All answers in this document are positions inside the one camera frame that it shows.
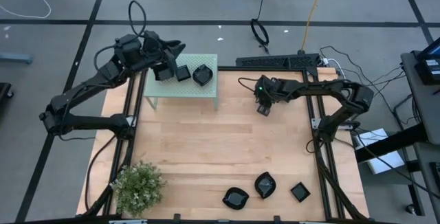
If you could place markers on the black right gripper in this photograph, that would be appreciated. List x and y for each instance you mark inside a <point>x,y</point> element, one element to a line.
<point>266,91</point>

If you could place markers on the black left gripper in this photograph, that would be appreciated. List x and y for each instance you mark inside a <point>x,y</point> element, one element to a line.
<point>154,48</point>

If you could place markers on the black small square plate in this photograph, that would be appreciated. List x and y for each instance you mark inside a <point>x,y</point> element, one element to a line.
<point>183,73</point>
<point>300,192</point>

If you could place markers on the black wavy square plate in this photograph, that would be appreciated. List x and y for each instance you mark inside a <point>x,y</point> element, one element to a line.
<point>163,73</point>

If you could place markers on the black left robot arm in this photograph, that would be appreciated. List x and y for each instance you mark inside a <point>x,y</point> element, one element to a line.
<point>79,93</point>

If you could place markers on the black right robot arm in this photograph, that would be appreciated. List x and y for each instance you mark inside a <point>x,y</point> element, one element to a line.
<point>326,88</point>

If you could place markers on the black perforated metal panel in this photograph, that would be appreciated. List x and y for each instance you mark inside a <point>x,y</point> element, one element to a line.
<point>275,60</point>

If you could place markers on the green perforated metal shelf riser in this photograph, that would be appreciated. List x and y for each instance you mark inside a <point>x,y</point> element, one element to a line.
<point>185,90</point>

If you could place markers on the white box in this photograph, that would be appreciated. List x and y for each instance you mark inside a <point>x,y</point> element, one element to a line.
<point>381,162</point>

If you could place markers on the black desk crossbar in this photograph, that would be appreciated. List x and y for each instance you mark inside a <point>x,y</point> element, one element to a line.
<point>395,141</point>

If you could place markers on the artificial green potted plant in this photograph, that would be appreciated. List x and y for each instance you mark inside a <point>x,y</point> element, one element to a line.
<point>137,188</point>

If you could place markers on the grey desk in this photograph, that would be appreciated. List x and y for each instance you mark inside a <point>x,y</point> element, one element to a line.
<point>423,103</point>

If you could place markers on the grey furniture foot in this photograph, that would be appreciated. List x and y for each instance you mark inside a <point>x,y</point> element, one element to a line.
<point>15,58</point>

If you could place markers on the black laptop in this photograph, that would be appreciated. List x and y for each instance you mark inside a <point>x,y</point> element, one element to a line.
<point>429,62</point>

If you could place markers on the black chair base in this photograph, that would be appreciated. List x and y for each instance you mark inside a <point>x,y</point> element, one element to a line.
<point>5,91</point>

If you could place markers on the black caster wheel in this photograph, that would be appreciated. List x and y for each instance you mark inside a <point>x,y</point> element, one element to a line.
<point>411,209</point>

